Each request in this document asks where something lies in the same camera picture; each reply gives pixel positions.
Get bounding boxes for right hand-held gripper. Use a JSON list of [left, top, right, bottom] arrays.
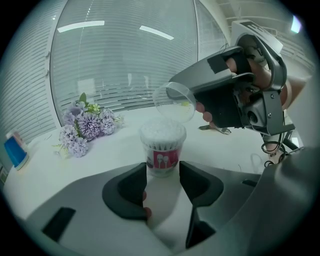
[[168, 19, 296, 138]]

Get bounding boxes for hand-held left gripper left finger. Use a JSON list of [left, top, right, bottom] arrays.
[[24, 161, 176, 256]]

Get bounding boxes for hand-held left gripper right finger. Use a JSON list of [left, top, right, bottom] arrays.
[[178, 160, 263, 250]]

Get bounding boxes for clear plastic lid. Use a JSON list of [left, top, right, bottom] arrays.
[[152, 81, 197, 124]]

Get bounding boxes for person's right forearm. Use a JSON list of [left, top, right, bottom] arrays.
[[279, 74, 310, 111]]

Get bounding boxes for person's right hand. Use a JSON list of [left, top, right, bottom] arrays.
[[195, 53, 273, 128]]

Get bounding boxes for person's left hand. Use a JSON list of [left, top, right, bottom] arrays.
[[142, 189, 153, 225]]

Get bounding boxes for white table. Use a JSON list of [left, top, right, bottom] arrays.
[[2, 107, 301, 251]]

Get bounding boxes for purple flower bouquet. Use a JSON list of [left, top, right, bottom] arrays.
[[51, 92, 126, 159]]

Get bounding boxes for blue paper cup stack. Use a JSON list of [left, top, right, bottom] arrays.
[[3, 131, 30, 171]]

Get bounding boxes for white window blinds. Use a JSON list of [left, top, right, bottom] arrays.
[[49, 0, 198, 121]]

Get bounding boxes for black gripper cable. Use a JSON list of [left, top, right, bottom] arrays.
[[261, 132, 292, 168]]

